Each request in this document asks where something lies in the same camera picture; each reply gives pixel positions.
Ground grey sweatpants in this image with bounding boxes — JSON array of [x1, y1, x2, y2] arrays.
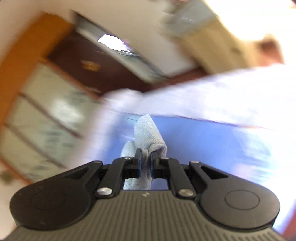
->
[[121, 114, 167, 190]]

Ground blue patterned bed sheet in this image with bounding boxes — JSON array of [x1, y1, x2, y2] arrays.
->
[[97, 114, 275, 191]]

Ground wooden wardrobe with glass doors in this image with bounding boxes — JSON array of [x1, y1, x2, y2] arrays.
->
[[1, 13, 100, 183]]

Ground dark brown door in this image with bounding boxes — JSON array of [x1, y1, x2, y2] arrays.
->
[[48, 31, 150, 95]]

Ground white rolled quilt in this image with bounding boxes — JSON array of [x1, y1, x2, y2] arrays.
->
[[69, 64, 295, 166]]

